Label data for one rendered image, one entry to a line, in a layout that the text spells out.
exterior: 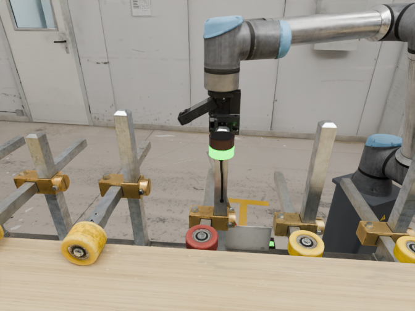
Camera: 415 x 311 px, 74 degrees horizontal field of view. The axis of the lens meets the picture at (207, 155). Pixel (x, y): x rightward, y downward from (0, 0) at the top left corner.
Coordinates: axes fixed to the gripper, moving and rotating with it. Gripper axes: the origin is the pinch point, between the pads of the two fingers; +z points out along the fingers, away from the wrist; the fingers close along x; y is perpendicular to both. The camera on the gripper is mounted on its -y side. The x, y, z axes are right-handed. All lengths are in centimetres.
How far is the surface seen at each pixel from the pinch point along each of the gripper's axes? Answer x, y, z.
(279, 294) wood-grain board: -35.3, 15.3, 11.2
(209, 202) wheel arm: -2.3, -1.0, 15.0
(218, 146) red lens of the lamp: -15.3, 2.1, -10.8
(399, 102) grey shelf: 213, 175, 44
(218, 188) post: -9.3, 2.1, 4.7
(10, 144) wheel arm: 14, -75, 5
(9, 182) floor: 125, -194, 100
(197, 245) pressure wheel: -24.8, -1.9, 10.4
